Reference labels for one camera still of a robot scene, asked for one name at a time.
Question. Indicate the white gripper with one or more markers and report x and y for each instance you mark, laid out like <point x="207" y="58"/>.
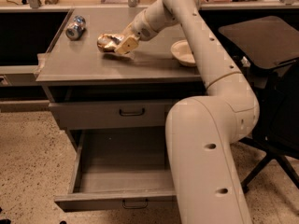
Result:
<point x="139" y="29"/>

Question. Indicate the crushed orange can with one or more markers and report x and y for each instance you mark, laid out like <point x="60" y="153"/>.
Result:
<point x="108" y="42"/>

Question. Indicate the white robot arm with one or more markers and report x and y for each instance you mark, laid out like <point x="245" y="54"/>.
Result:
<point x="199" y="130"/>

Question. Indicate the blue silver can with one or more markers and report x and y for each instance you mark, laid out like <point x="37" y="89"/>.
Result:
<point x="76" y="28"/>

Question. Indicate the grey drawer cabinet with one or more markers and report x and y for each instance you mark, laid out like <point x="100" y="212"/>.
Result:
<point x="76" y="71"/>

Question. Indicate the closed upper grey drawer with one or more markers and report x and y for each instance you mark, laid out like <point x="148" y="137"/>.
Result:
<point x="110" y="114"/>

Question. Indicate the open grey drawer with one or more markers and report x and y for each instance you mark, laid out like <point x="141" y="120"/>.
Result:
<point x="119" y="168"/>

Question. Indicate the white paper bowl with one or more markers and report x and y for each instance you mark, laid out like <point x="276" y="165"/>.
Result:
<point x="182" y="52"/>

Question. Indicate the black office chair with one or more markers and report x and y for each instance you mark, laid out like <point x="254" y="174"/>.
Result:
<point x="277" y="130"/>

